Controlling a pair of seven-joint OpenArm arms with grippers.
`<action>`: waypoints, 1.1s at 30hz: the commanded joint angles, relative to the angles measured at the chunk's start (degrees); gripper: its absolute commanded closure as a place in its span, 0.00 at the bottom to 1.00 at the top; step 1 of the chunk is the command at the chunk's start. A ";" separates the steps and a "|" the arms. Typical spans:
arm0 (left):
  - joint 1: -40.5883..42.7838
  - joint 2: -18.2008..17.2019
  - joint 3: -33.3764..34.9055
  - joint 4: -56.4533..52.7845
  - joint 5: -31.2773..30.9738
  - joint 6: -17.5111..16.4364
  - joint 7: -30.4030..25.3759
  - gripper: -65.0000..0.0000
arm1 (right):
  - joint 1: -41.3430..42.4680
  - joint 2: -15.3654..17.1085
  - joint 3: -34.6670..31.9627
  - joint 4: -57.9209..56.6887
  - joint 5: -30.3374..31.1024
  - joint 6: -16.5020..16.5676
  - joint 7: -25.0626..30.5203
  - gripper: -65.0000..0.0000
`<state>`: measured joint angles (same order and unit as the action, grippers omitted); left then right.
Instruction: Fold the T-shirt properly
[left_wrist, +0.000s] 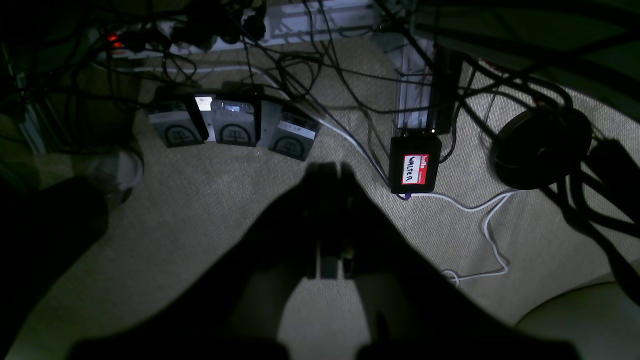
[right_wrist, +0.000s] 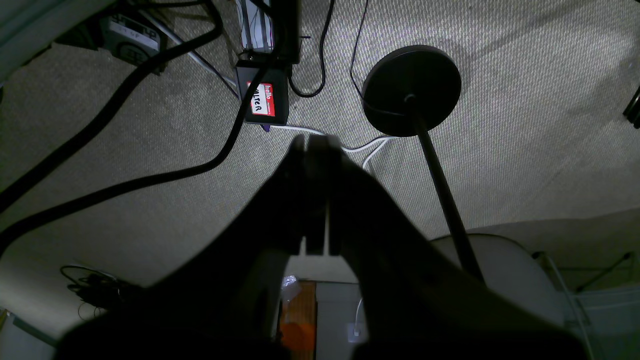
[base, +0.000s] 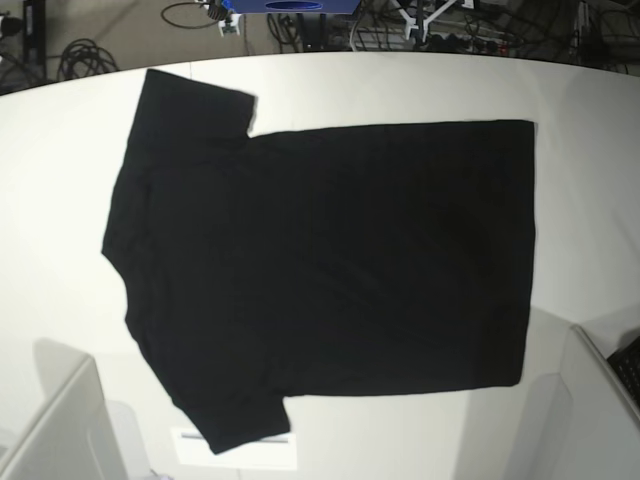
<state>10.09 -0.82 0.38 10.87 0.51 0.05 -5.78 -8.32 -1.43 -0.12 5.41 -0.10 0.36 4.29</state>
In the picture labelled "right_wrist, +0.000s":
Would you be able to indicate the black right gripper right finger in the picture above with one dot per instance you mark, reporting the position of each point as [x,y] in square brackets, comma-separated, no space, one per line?
[418,304]

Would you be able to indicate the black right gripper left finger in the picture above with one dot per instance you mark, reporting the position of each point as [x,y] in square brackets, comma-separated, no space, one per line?
[221,304]

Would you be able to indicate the orange object on shelf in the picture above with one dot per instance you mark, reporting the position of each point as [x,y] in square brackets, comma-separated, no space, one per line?
[297,323]

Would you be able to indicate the black lamp pole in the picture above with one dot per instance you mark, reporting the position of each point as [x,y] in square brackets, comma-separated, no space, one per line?
[462,244]

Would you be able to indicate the black box with name sticker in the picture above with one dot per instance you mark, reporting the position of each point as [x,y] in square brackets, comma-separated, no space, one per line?
[269,104]

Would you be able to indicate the black round lamp base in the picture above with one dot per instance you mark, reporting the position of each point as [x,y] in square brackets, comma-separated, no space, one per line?
[416,81]

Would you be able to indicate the grey power adapter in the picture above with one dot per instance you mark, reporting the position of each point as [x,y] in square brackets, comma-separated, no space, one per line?
[132,39]

